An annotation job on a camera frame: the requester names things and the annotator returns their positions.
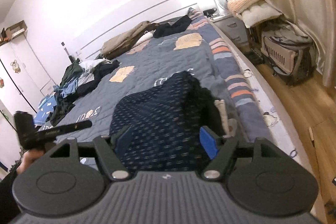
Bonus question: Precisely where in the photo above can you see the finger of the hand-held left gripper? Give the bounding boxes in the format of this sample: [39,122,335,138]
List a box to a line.
[37,120,93,138]

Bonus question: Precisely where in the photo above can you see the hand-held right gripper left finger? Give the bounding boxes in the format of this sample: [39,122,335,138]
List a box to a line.
[46,126,132,182]

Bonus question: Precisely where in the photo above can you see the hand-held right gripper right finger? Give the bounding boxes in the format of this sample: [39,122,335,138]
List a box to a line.
[199,126,282,182]

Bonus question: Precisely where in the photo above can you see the navy patterned sweater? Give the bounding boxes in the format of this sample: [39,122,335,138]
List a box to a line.
[109,71,223,172]

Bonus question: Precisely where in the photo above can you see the person's left forearm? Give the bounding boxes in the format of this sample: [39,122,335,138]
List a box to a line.
[0,161,27,224]

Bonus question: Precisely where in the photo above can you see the black folded clothes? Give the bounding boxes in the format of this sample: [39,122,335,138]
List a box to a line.
[187,74,224,140]

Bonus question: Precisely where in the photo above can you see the person's left hand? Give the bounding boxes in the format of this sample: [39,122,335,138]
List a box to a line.
[21,147,46,170]

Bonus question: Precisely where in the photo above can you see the blue printed quilt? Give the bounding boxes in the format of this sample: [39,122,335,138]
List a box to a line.
[34,95,58,126]

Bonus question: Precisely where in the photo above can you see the light blue garment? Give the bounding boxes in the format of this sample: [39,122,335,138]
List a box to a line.
[53,77,79,98]

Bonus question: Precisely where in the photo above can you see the white wardrobe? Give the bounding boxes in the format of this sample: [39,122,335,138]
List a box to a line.
[0,35,57,164]

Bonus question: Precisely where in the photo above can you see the dark dotted garment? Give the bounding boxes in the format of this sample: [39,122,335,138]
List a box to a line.
[76,61,121,98]

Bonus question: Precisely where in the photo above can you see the dark green garment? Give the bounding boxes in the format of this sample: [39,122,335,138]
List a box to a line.
[60,59,84,86]

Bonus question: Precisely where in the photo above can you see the grey white garment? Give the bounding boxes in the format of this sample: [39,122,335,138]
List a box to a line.
[78,58,112,81]

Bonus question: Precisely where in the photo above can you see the black device on stand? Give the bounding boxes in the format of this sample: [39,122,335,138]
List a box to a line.
[61,42,75,63]

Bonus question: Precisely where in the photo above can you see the grey quilted bedspread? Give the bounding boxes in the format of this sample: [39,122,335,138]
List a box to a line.
[34,7,265,172]

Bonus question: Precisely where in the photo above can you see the tan folded blanket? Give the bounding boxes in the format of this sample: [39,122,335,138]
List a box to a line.
[101,21,158,60]

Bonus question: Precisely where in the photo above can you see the open cardboard box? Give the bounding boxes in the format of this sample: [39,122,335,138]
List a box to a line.
[5,20,28,39]

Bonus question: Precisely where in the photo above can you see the white nightstand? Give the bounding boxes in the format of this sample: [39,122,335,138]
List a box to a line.
[212,14,250,49]

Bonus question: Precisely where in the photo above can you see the beige pet carrier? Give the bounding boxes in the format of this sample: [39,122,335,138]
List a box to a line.
[261,28,314,86]

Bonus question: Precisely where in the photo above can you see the black rumpled cloth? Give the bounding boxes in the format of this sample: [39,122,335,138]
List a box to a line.
[152,15,193,39]

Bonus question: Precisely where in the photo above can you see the tan curtain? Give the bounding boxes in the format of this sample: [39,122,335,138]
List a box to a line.
[243,0,336,88]

